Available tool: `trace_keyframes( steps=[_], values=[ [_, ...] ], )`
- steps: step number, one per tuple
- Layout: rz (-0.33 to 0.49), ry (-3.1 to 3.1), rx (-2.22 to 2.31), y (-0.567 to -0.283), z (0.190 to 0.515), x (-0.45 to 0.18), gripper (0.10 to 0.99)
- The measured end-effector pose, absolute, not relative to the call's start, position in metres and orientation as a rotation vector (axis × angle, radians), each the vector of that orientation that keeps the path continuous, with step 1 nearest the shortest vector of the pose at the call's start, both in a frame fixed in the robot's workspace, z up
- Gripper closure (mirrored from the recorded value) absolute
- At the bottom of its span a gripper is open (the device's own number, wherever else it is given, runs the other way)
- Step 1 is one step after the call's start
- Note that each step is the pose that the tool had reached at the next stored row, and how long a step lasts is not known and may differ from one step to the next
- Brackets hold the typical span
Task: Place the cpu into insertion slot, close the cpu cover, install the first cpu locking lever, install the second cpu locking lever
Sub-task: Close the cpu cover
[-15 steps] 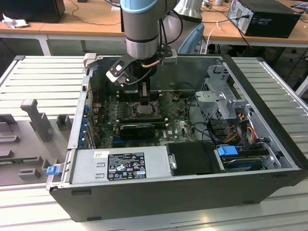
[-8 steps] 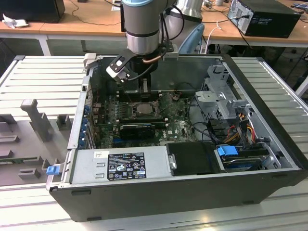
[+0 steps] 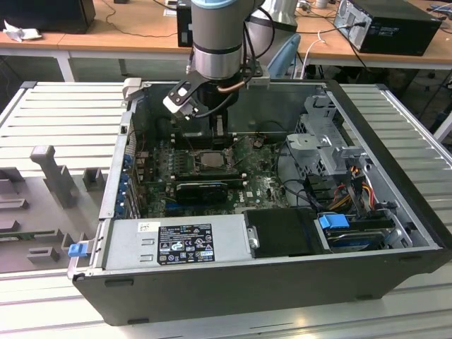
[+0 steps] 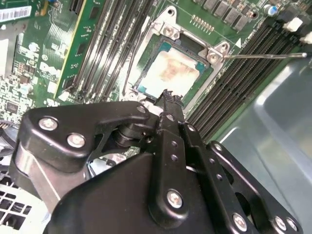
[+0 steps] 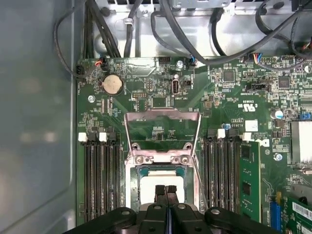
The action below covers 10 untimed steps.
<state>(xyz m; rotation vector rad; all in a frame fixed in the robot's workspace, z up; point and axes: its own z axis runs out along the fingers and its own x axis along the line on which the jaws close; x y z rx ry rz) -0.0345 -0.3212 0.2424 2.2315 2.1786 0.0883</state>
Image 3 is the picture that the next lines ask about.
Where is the black plastic shroud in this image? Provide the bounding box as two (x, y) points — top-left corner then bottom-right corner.
(243, 208), (332, 258)

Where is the white cable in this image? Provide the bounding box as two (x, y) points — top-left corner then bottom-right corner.
(302, 30), (328, 79)

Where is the silver shroud handle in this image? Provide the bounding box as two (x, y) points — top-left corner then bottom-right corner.
(246, 225), (261, 249)

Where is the CPU socket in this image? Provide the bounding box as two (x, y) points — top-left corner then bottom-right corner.
(191, 148), (237, 172)

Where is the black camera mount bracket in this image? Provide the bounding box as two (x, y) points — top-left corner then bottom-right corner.
(167, 78), (206, 107)

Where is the green motherboard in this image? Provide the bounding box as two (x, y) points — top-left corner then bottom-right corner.
(136, 133), (294, 218)

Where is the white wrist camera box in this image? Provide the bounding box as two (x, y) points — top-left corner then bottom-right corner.
(162, 86), (199, 121)

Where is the blue plastic latch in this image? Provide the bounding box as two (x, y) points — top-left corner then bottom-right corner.
(66, 243), (88, 258)

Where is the hard disk drive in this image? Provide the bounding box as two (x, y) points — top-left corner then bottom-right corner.
(326, 229), (386, 254)

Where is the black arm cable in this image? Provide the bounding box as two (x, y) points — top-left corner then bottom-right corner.
(241, 6), (277, 79)

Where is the crumpled white paper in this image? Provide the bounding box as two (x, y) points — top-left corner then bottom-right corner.
(2, 19), (44, 42)

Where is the black open PC case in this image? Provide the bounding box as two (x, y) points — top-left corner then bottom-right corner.
(66, 79), (452, 328)

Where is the blue disk carrier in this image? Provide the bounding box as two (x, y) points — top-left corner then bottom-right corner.
(317, 213), (350, 242)

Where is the black cable loop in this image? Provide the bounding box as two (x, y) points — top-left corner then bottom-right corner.
(277, 177), (319, 213)

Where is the black cylindrical board component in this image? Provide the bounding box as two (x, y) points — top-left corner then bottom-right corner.
(156, 117), (174, 137)

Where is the metal socket cover frame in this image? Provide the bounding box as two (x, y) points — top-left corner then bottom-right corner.
(227, 136), (256, 167)

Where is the yellow wire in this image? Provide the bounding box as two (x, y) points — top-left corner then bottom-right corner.
(363, 179), (376, 208)

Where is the small black box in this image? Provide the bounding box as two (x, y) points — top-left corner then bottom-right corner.
(176, 4), (194, 49)

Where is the grey plastic case handle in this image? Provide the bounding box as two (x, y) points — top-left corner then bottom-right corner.
(121, 78), (143, 112)

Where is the pale blue chair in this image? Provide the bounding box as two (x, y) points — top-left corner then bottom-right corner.
(266, 33), (302, 79)

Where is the grey metal power supply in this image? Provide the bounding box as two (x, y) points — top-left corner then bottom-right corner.
(101, 213), (256, 272)

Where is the black graphics card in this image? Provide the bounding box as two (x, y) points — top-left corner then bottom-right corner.
(175, 182), (229, 206)

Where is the black monitor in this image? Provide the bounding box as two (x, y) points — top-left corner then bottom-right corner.
(0, 0), (97, 35)

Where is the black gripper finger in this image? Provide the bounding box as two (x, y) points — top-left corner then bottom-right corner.
(209, 116), (220, 145)
(219, 116), (230, 145)

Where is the black RAM slot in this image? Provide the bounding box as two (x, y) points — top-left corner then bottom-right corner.
(174, 169), (241, 179)
(174, 131), (234, 141)
(174, 176), (244, 187)

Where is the grey metal mount bracket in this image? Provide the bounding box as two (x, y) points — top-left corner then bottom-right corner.
(246, 64), (272, 90)

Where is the black desktop computer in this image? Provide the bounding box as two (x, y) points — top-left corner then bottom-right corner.
(334, 0), (443, 57)

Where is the grey metal drive cage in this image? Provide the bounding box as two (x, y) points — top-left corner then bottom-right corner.
(285, 94), (375, 179)

